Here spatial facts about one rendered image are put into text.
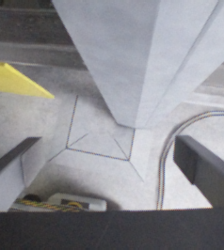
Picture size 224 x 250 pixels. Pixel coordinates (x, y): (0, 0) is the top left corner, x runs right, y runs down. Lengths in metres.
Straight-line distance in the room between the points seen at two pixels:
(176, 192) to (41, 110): 0.84
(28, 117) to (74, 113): 0.28
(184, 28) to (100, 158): 0.80
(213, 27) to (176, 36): 0.03
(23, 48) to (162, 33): 0.57
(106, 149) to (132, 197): 0.27
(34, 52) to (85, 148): 0.52
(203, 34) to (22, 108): 1.04
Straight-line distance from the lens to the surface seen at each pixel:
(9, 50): 0.72
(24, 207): 0.74
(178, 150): 0.16
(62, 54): 0.62
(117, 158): 0.90
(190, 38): 0.20
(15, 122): 1.14
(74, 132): 0.96
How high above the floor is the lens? 0.92
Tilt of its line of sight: 80 degrees down
